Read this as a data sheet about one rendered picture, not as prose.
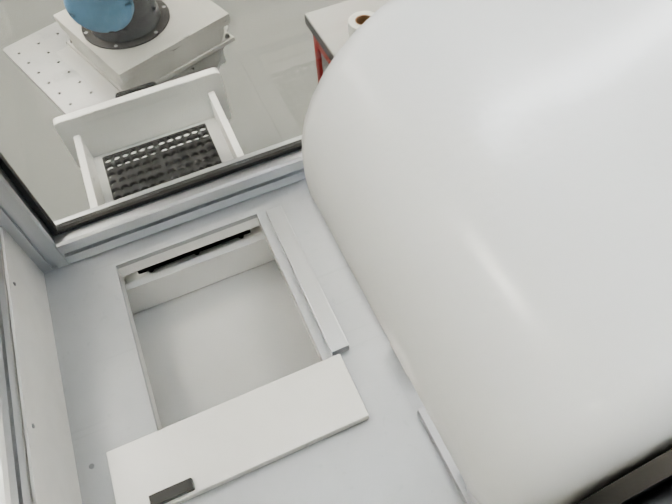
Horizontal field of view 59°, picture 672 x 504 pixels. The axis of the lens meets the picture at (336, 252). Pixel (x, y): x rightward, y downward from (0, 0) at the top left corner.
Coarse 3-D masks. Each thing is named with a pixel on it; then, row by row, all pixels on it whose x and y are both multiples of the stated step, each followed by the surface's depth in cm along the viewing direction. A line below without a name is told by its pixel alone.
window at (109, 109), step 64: (0, 0) 53; (64, 0) 55; (128, 0) 58; (192, 0) 60; (256, 0) 63; (320, 0) 66; (384, 0) 70; (0, 64) 57; (64, 64) 60; (128, 64) 63; (192, 64) 66; (256, 64) 69; (320, 64) 73; (0, 128) 62; (64, 128) 65; (128, 128) 69; (192, 128) 72; (256, 128) 77; (64, 192) 72; (128, 192) 76
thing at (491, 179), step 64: (448, 0) 14; (512, 0) 14; (576, 0) 13; (640, 0) 13; (384, 64) 14; (448, 64) 13; (512, 64) 13; (576, 64) 12; (640, 64) 12; (320, 128) 16; (384, 128) 14; (448, 128) 13; (512, 128) 12; (576, 128) 11; (640, 128) 11; (320, 192) 17; (384, 192) 14; (448, 192) 12; (512, 192) 11; (576, 192) 11; (640, 192) 10; (384, 256) 14; (448, 256) 12; (512, 256) 11; (576, 256) 10; (640, 256) 10; (384, 320) 15; (448, 320) 12; (512, 320) 11; (576, 320) 10; (640, 320) 10; (448, 384) 12; (512, 384) 11; (576, 384) 10; (640, 384) 9; (448, 448) 14; (512, 448) 11; (576, 448) 10; (640, 448) 10
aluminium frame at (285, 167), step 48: (0, 192) 66; (192, 192) 79; (240, 192) 82; (0, 240) 69; (48, 240) 75; (96, 240) 78; (0, 288) 63; (0, 336) 59; (0, 384) 55; (0, 432) 52; (0, 480) 49
